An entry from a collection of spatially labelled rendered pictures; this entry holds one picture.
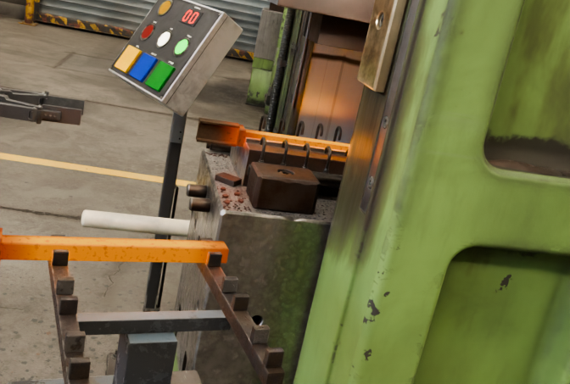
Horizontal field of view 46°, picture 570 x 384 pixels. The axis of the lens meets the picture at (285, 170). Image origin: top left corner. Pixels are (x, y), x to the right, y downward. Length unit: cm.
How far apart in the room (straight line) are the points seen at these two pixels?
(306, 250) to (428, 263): 30
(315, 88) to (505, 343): 71
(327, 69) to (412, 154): 66
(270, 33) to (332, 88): 486
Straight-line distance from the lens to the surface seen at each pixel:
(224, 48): 177
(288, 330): 132
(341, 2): 129
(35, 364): 234
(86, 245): 93
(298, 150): 137
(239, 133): 135
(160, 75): 177
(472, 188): 100
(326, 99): 159
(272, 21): 642
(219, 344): 131
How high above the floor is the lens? 134
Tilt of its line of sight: 17 degrees down
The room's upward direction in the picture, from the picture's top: 12 degrees clockwise
